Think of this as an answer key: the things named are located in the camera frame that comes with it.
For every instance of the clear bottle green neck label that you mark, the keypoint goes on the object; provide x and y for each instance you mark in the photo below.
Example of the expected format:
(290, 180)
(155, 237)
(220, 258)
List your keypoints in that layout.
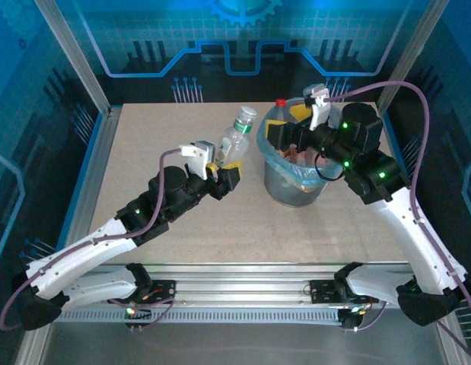
(235, 140)

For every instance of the grey waste bin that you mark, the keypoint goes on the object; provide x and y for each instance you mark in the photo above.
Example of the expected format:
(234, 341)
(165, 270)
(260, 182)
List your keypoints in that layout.
(288, 190)

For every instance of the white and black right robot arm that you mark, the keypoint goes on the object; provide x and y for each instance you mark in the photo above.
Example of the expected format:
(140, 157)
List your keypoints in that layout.
(410, 235)

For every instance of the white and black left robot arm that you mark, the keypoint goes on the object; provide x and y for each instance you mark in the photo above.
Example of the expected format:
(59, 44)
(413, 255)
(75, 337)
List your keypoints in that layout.
(86, 251)

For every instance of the blue plastic bin liner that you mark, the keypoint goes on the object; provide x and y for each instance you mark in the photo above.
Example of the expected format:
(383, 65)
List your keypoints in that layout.
(273, 159)

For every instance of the aluminium table side rail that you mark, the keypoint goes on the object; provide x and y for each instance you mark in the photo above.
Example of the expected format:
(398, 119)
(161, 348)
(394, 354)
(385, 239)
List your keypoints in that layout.
(94, 167)

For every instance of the aluminium frame post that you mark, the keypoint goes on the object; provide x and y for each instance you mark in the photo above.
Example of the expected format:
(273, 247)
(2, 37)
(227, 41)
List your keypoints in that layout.
(73, 57)
(410, 57)

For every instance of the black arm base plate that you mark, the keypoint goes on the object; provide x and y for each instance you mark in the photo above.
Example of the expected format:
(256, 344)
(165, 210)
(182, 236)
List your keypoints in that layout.
(163, 291)
(322, 291)

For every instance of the aluminium mounting rail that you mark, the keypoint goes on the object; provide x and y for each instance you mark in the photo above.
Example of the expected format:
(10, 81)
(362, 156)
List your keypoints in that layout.
(235, 283)

